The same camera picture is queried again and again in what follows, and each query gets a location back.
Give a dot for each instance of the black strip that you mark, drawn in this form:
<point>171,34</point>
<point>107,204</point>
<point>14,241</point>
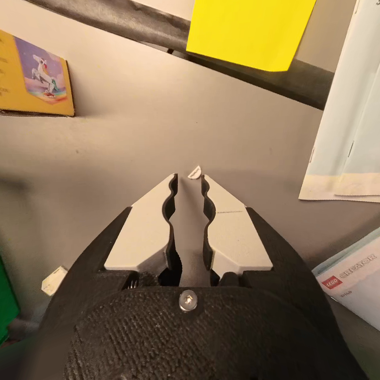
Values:
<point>133,20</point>

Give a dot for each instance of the instruction booklet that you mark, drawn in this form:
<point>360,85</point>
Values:
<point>332,118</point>
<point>356,276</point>
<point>368,133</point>

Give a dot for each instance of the yellow paper sheet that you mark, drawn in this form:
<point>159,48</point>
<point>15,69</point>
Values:
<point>246,32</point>

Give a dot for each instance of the yellow toy set box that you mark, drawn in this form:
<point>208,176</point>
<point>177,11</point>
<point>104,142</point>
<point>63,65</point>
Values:
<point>38,80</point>

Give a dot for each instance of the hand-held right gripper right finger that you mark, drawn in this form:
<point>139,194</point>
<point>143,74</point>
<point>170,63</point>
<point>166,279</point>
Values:
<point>237,237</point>

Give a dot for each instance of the green plastic container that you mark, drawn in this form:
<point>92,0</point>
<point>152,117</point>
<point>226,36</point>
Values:
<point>7,299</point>

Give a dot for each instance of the white studded brick plate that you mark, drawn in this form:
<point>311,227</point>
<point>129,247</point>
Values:
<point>55,280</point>

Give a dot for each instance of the small white half-round brick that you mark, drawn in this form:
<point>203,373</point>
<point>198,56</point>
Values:
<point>194,173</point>

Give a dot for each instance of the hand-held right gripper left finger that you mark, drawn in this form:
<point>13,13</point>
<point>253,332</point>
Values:
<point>139,231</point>

